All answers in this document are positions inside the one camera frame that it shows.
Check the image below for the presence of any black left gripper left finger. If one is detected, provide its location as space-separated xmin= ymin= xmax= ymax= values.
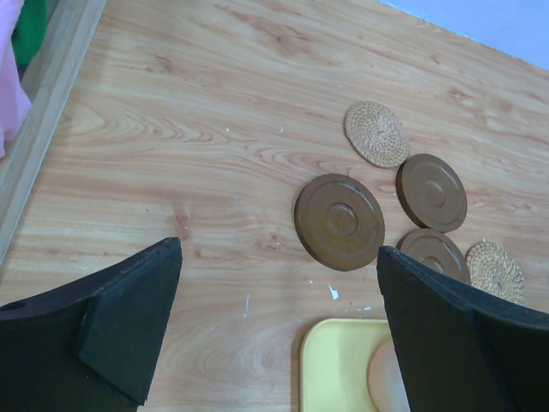
xmin=1 ymin=237 xmax=183 ymax=411

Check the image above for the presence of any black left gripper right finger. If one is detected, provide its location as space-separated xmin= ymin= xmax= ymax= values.
xmin=377 ymin=245 xmax=548 ymax=411

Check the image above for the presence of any woven rattan coaster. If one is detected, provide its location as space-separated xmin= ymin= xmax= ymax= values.
xmin=466 ymin=241 xmax=526 ymax=306
xmin=343 ymin=101 xmax=410 ymax=168

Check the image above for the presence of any large brown wooden coaster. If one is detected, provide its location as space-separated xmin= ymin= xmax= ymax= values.
xmin=293 ymin=173 xmax=385 ymax=271

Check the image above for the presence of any pink cup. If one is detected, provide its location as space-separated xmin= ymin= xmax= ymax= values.
xmin=368 ymin=340 xmax=411 ymax=412

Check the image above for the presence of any yellow plastic tray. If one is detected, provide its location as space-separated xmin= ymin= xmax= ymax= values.
xmin=299 ymin=318 xmax=391 ymax=411

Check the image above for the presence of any pink t-shirt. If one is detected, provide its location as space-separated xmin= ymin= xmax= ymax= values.
xmin=0 ymin=0 xmax=31 ymax=157

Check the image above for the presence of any green garment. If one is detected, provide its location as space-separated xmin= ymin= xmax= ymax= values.
xmin=11 ymin=0 xmax=48 ymax=66

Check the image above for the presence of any wooden clothes rack frame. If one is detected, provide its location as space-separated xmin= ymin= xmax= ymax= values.
xmin=1 ymin=1 xmax=106 ymax=257

